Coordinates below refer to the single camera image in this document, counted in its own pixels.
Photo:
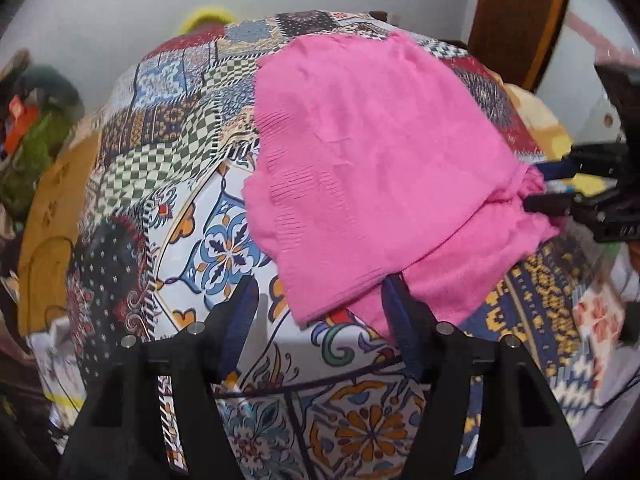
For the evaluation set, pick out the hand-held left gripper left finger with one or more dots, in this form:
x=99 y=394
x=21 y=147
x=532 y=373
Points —
x=240 y=320

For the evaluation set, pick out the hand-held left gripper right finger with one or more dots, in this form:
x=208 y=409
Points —
x=400 y=325

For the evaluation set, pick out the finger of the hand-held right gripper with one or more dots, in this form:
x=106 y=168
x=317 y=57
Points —
x=550 y=204
x=552 y=171

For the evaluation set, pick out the pink button shirt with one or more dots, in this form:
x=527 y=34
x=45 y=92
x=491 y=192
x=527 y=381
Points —
x=380 y=160

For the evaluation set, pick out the pile of green clothes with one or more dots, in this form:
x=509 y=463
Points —
x=35 y=157

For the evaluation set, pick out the yellow cartoon blanket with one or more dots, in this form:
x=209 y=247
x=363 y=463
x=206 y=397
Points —
x=540 y=120

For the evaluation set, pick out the patchwork patterned blanket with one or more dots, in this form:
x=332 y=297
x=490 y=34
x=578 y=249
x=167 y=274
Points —
x=225 y=250

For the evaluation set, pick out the white floral bed sheet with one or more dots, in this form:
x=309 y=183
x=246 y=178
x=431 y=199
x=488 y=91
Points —
x=600 y=310

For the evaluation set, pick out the wooden door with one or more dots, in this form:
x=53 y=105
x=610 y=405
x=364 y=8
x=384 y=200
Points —
x=520 y=20

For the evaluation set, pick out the mustard yellow mat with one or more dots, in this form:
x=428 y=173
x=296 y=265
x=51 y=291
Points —
x=50 y=240

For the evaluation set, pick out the flat orange box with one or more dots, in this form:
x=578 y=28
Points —
x=17 y=120

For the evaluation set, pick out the grey plush toy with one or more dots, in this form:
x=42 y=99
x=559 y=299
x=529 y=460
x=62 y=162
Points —
x=52 y=85

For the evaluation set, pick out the yellow foam tube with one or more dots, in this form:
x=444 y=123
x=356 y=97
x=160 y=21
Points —
x=205 y=16

